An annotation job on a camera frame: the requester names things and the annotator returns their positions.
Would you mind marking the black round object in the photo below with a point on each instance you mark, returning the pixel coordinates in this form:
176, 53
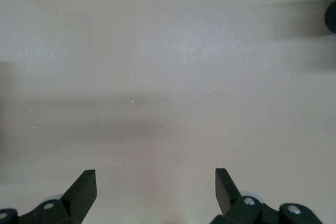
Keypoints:
331, 16

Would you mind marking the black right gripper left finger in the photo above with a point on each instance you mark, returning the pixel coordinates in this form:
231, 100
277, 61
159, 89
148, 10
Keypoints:
76, 197

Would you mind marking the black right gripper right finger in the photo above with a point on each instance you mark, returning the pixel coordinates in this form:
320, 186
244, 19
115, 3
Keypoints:
228, 197

